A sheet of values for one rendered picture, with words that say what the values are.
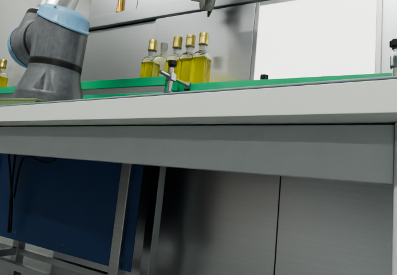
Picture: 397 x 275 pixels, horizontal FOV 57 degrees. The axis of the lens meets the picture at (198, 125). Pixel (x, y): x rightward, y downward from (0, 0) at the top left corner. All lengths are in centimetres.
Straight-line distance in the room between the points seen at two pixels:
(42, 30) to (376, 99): 71
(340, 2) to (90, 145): 100
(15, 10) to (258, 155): 465
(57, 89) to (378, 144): 64
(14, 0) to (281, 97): 472
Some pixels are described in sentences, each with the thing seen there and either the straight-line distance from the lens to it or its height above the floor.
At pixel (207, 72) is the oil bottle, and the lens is 130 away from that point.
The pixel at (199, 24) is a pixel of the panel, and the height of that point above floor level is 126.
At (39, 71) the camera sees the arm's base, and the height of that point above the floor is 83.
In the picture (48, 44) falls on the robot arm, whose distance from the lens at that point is 87.
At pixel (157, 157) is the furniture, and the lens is 55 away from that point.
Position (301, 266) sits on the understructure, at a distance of 129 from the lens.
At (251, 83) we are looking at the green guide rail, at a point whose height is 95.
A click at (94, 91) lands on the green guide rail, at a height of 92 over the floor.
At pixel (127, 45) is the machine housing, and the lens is 178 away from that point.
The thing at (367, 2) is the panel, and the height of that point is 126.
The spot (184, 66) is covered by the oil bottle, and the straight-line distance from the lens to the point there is 133.
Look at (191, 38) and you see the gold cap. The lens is 137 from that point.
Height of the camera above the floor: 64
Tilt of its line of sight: 8 degrees up
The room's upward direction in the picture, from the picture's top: 6 degrees clockwise
